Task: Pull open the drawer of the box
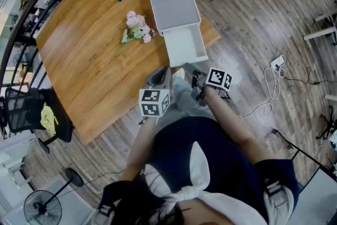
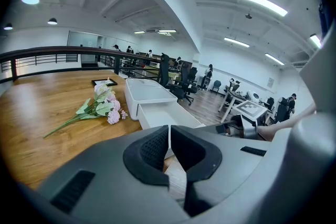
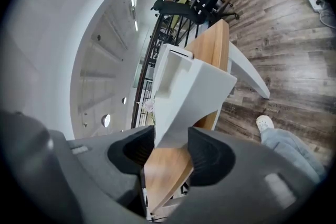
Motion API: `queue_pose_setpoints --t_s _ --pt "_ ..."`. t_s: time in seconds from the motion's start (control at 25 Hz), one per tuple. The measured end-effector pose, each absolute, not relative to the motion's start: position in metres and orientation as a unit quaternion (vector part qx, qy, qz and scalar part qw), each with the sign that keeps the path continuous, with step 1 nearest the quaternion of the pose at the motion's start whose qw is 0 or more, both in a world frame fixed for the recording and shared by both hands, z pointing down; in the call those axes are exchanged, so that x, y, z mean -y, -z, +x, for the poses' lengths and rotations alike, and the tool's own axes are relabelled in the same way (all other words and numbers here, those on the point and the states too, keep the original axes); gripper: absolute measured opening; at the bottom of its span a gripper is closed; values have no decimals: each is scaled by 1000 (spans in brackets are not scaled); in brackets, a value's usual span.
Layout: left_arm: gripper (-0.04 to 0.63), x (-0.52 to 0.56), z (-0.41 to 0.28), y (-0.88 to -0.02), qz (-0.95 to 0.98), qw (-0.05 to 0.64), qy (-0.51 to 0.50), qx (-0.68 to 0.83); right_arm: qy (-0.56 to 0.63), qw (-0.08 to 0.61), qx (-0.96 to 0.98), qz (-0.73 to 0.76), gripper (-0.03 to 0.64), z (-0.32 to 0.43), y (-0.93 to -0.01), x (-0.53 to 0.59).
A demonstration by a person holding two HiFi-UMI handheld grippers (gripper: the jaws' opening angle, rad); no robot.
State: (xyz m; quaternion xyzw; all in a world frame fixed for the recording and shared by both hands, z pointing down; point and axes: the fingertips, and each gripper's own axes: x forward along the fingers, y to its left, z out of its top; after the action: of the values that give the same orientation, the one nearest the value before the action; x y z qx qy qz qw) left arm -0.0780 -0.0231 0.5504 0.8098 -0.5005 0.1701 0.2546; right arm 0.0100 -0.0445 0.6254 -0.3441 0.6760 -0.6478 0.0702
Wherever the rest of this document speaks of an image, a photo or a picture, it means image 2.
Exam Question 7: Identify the white plastic storage bin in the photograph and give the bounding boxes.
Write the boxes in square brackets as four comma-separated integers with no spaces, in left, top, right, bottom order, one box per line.
[136,101,206,131]

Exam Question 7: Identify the black metal railing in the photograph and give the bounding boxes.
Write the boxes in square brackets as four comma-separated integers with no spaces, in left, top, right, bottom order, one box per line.
[0,46,162,84]

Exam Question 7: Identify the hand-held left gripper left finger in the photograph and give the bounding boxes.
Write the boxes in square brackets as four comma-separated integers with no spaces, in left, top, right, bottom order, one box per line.
[25,124,191,224]

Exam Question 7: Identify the white-legged desk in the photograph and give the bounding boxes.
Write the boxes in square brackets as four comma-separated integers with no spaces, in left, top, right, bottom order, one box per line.
[219,88,274,124]

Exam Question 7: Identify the black high-back office chair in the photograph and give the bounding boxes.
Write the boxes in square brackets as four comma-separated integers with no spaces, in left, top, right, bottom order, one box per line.
[180,61,198,106]
[159,52,186,99]

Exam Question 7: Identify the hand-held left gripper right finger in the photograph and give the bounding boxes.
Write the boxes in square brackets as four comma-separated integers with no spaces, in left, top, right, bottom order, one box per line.
[170,124,289,218]

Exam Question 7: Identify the pink artificial flower bouquet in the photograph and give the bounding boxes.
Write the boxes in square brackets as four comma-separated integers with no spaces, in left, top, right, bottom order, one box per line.
[43,83,129,139]

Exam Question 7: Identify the grey drawer box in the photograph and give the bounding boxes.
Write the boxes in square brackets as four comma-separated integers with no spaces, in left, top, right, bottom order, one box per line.
[123,78,179,121]

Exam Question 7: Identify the person's navy shirt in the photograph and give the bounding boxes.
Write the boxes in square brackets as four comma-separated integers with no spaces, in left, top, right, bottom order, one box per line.
[318,0,332,35]

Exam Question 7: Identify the person's right forearm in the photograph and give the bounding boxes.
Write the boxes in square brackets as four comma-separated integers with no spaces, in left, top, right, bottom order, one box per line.
[257,102,317,143]

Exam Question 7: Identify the frosted glass partition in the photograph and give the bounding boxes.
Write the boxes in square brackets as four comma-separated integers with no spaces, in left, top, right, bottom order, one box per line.
[67,30,99,48]

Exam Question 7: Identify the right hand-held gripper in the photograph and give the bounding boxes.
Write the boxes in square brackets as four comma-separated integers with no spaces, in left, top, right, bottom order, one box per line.
[203,100,269,141]

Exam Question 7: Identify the black picture frame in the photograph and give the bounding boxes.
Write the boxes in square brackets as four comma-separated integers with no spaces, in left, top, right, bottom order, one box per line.
[91,78,118,87]

